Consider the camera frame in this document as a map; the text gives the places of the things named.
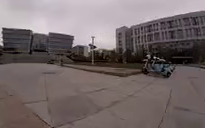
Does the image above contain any raised planting bed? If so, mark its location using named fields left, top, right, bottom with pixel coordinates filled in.
left=61, top=62, right=144, bottom=78

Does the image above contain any pale signpost pole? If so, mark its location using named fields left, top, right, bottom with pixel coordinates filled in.
left=88, top=35, right=98, bottom=65

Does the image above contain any low pale building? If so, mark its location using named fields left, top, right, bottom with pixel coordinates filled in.
left=72, top=44, right=90, bottom=58

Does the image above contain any grey stone slab plaza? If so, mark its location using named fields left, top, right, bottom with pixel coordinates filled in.
left=0, top=62, right=205, bottom=128

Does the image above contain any row of pale blue scooters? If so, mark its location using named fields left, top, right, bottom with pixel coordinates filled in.
left=141, top=54, right=177, bottom=79

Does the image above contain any pale curved multi-storey building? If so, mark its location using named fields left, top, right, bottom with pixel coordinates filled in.
left=115, top=8, right=205, bottom=64

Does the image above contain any grassy embankment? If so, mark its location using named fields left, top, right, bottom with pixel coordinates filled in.
left=0, top=52, right=74, bottom=65

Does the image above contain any dark grey block building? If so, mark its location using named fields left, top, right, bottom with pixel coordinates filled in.
left=1, top=27, right=75, bottom=54

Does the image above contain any row of dark trees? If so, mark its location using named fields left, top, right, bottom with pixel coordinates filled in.
left=123, top=41, right=205, bottom=65

